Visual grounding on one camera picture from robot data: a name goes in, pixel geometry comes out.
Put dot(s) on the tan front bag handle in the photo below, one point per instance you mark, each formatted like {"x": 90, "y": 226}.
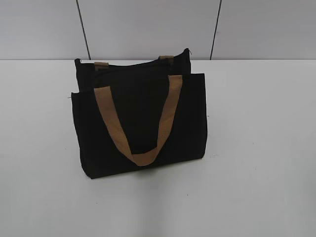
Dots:
{"x": 109, "y": 115}

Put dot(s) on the tan rear bag handle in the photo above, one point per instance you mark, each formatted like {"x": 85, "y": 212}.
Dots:
{"x": 105, "y": 65}

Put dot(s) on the black canvas tote bag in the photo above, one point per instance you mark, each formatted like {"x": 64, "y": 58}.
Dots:
{"x": 139, "y": 94}

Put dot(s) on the tan bag handle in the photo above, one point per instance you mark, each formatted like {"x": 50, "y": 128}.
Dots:
{"x": 109, "y": 115}
{"x": 105, "y": 65}

